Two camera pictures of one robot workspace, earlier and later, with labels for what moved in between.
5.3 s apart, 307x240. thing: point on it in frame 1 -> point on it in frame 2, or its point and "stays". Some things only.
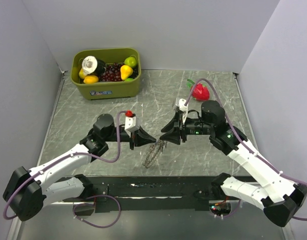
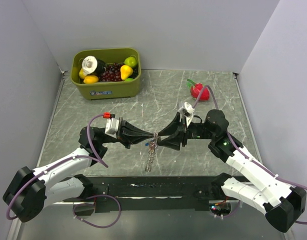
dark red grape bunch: (112, 73) stays
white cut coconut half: (89, 64) stays
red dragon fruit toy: (200, 92) stays
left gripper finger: (138, 143) -> (126, 139)
